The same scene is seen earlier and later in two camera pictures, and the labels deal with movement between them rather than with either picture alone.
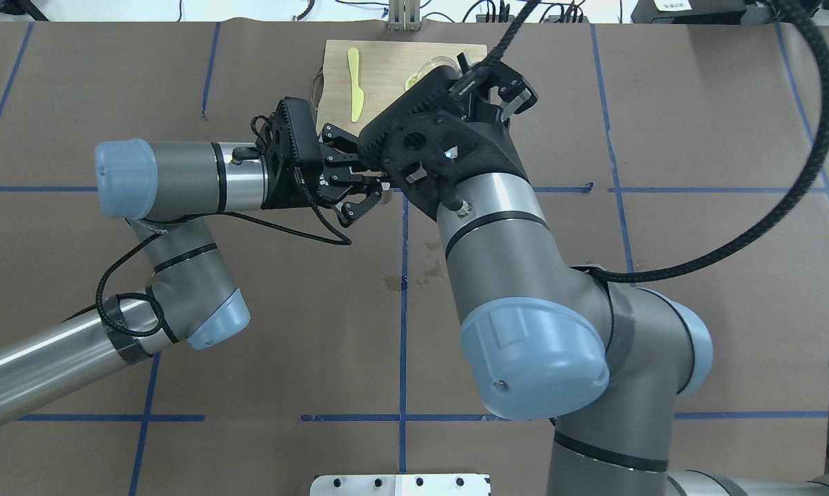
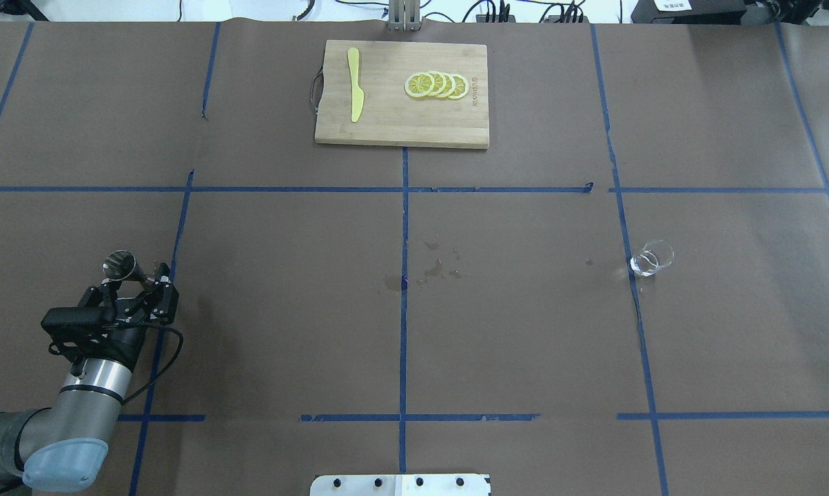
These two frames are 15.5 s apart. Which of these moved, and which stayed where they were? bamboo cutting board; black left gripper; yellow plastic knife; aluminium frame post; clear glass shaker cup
Moved: clear glass shaker cup; black left gripper
Stayed: aluminium frame post; bamboo cutting board; yellow plastic knife
